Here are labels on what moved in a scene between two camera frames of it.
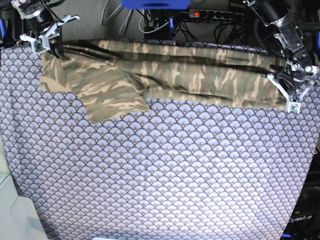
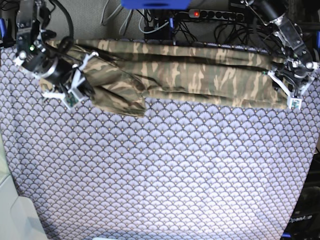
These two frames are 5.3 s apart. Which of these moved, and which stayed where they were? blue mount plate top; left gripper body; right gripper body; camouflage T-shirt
Moved: left gripper body
Stayed: blue mount plate top; right gripper body; camouflage T-shirt
